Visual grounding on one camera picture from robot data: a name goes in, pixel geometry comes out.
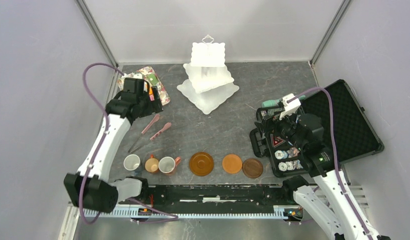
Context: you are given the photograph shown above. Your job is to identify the teal cylindrical handle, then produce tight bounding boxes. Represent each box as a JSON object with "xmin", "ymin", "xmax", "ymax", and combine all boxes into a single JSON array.
[{"xmin": 261, "ymin": 99, "xmax": 284, "ymax": 108}]

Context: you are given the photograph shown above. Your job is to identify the large brown wooden saucer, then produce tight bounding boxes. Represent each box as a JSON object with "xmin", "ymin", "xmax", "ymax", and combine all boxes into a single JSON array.
[{"xmin": 189, "ymin": 152, "xmax": 214, "ymax": 177}]

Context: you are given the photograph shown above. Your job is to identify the dark brown wooden coaster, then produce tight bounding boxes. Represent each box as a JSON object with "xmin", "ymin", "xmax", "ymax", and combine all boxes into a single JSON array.
[{"xmin": 242, "ymin": 158, "xmax": 263, "ymax": 179}]

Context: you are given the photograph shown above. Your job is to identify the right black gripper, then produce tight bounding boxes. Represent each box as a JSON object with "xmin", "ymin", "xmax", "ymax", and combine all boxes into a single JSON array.
[{"xmin": 254, "ymin": 106, "xmax": 305, "ymax": 150}]

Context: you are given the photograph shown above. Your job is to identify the floral rectangular tray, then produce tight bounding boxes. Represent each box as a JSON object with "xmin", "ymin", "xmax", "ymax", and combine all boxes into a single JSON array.
[{"xmin": 117, "ymin": 66, "xmax": 170, "ymax": 106}]

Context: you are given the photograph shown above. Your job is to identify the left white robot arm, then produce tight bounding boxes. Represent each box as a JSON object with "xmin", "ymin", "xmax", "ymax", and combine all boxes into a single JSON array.
[{"xmin": 63, "ymin": 78, "xmax": 163, "ymax": 213}]

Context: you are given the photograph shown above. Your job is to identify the orange mug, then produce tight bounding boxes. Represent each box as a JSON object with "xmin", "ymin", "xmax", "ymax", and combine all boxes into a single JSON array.
[{"xmin": 145, "ymin": 154, "xmax": 159, "ymax": 174}]

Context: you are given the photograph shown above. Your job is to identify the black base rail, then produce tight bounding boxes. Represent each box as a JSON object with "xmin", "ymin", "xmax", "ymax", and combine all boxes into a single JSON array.
[{"xmin": 136, "ymin": 184, "xmax": 296, "ymax": 215}]

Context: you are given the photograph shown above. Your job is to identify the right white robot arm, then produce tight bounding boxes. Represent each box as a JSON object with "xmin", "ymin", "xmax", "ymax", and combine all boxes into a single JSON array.
[{"xmin": 255, "ymin": 113, "xmax": 389, "ymax": 240}]

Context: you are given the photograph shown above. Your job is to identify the white three-tier dessert stand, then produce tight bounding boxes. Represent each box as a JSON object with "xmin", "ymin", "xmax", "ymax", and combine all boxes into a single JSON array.
[{"xmin": 177, "ymin": 35, "xmax": 240, "ymax": 115}]

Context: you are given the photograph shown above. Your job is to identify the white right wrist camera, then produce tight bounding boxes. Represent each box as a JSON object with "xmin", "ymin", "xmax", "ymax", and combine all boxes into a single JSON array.
[{"xmin": 279, "ymin": 93, "xmax": 301, "ymax": 120}]

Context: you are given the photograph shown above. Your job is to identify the green square cake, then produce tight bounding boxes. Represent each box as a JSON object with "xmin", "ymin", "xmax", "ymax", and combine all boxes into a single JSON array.
[{"xmin": 148, "ymin": 74, "xmax": 159, "ymax": 85}]

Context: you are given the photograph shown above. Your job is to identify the light orange wooden coaster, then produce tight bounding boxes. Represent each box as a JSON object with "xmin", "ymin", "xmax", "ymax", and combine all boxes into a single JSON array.
[{"xmin": 222, "ymin": 154, "xmax": 242, "ymax": 174}]

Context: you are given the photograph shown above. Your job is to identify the white mug pink handle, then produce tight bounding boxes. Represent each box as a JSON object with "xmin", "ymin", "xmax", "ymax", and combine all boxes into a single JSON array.
[{"xmin": 158, "ymin": 156, "xmax": 181, "ymax": 175}]

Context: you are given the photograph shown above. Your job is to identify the pink-tipped metal tongs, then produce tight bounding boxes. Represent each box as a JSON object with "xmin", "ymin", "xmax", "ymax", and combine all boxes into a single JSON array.
[{"xmin": 128, "ymin": 113, "xmax": 173, "ymax": 155}]

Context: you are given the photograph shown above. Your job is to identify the black open carrying case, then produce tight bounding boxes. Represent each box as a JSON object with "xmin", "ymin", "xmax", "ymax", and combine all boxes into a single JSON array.
[{"xmin": 249, "ymin": 79, "xmax": 385, "ymax": 178}]

